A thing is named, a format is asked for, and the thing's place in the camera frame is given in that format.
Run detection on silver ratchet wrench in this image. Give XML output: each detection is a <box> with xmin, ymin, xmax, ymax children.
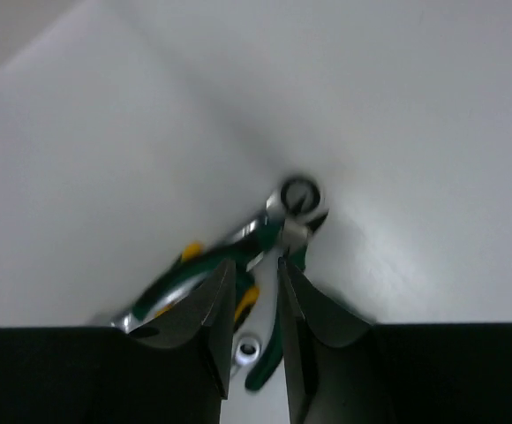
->
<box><xmin>109</xmin><ymin>174</ymin><xmax>328</xmax><ymax>334</ymax></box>

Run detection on silver combination wrench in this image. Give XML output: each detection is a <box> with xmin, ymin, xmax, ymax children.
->
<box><xmin>230</xmin><ymin>333</ymin><xmax>262</xmax><ymax>378</ymax></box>

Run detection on green yellow long-nose pliers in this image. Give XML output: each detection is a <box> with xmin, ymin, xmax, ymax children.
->
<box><xmin>123</xmin><ymin>238</ymin><xmax>265</xmax><ymax>332</ymax></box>

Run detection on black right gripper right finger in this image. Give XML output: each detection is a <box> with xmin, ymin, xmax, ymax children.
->
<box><xmin>278</xmin><ymin>259</ymin><xmax>375</xmax><ymax>423</ymax></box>

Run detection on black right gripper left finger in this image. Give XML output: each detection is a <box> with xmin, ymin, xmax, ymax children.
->
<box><xmin>130</xmin><ymin>260</ymin><xmax>236</xmax><ymax>398</ymax></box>

